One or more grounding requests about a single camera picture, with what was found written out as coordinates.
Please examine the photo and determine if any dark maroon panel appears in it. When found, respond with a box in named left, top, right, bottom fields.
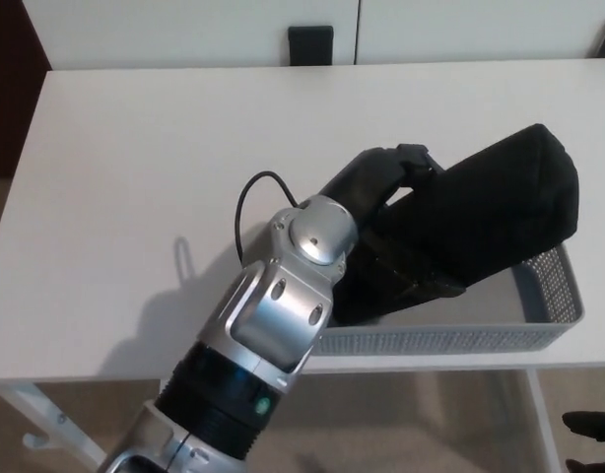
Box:
left=0, top=0, right=52, bottom=181

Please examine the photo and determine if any white cabinet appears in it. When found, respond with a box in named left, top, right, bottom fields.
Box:
left=24, top=0, right=605, bottom=70

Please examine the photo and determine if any white metal table leg frame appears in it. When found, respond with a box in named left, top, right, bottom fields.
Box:
left=0, top=378, right=116, bottom=473
left=523, top=367, right=563, bottom=473

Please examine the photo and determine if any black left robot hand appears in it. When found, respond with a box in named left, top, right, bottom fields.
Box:
left=321, top=143, right=469, bottom=301

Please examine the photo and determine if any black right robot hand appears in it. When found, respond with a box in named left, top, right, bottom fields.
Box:
left=562, top=408, right=605, bottom=473

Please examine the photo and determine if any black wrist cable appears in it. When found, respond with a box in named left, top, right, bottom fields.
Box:
left=235, top=170, right=302, bottom=260

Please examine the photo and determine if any grey perforated plastic basket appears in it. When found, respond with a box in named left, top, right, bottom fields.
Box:
left=309, top=243, right=587, bottom=357

